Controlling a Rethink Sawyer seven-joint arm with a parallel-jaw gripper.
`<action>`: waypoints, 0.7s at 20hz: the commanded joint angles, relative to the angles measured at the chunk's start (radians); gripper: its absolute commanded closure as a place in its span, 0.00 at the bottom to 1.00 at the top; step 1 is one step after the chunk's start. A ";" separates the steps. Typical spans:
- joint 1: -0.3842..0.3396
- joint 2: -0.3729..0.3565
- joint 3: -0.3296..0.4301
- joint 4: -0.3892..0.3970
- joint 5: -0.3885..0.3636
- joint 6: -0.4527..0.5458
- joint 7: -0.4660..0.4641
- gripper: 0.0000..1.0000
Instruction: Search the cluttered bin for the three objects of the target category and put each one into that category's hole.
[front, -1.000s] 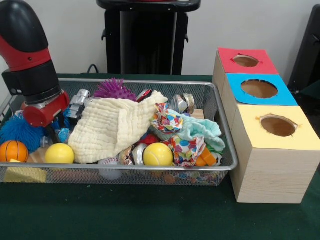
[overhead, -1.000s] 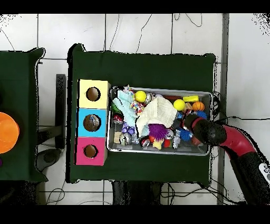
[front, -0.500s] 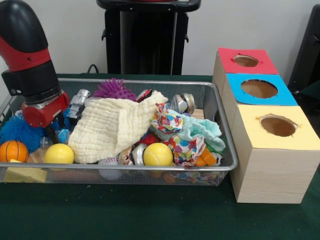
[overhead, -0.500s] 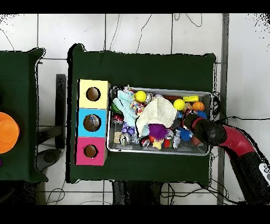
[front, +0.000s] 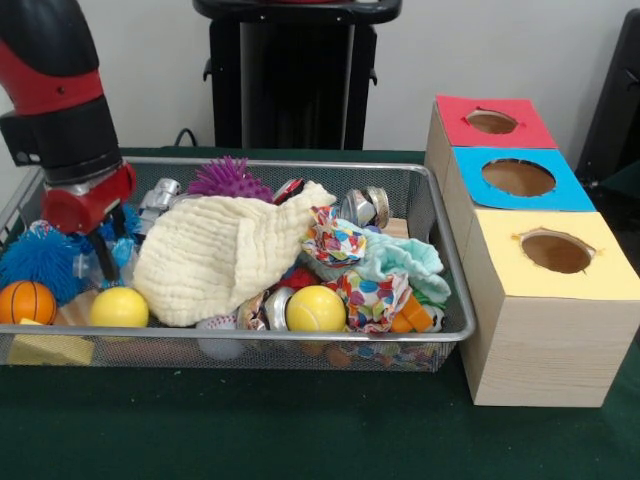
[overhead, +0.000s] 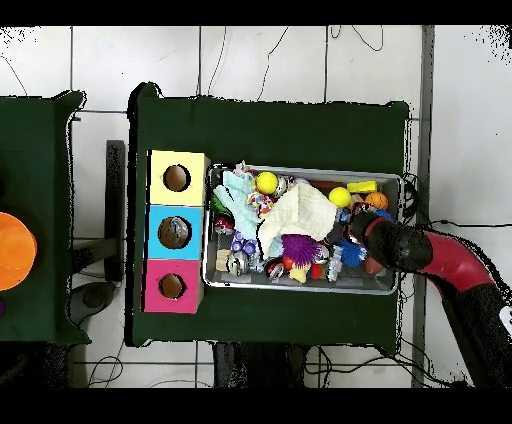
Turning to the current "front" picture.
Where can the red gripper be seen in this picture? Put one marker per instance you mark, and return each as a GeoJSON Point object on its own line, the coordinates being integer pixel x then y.
{"type": "Point", "coordinates": [85, 207]}

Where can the blue label clear plastic bottle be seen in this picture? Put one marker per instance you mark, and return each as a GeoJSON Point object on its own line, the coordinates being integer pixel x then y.
{"type": "Point", "coordinates": [125, 252]}

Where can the cream waffle cloth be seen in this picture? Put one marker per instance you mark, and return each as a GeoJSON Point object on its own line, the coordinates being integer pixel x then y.
{"type": "Point", "coordinates": [210, 255]}

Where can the mint waffle cloth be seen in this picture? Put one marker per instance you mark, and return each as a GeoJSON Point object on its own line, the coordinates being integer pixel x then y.
{"type": "Point", "coordinates": [410, 252]}

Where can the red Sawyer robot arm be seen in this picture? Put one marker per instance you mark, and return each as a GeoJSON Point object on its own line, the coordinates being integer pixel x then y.
{"type": "Point", "coordinates": [50, 100]}

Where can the wooden three-hole box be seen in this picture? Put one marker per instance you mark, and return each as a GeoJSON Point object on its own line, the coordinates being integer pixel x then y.
{"type": "Point", "coordinates": [550, 350]}

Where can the smooth yellow ball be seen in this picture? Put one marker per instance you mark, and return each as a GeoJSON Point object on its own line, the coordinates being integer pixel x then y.
{"type": "Point", "coordinates": [120, 307]}

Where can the large blue spiky ball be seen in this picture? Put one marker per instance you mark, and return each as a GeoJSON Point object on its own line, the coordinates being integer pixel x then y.
{"type": "Point", "coordinates": [35, 260]}

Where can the small orange basketball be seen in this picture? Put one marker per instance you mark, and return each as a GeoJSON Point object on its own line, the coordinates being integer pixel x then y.
{"type": "Point", "coordinates": [27, 302]}

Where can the purple spiky ball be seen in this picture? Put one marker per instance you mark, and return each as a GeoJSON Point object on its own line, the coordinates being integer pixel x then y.
{"type": "Point", "coordinates": [227, 177]}

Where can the white baseball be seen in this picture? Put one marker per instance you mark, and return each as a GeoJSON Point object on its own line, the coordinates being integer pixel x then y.
{"type": "Point", "coordinates": [217, 345]}

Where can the yellow tennis ball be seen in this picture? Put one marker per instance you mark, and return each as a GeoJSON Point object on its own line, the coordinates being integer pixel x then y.
{"type": "Point", "coordinates": [315, 309]}

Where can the colourful patterned cloth wad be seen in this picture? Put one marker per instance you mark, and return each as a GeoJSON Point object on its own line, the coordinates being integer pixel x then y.
{"type": "Point", "coordinates": [335, 240]}

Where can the dark green table cloth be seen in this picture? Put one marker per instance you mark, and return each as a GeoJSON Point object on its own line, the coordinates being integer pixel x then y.
{"type": "Point", "coordinates": [300, 430]}
{"type": "Point", "coordinates": [625, 185]}

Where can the black upright panel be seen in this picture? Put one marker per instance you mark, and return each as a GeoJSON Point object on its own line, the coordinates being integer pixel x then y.
{"type": "Point", "coordinates": [615, 100]}

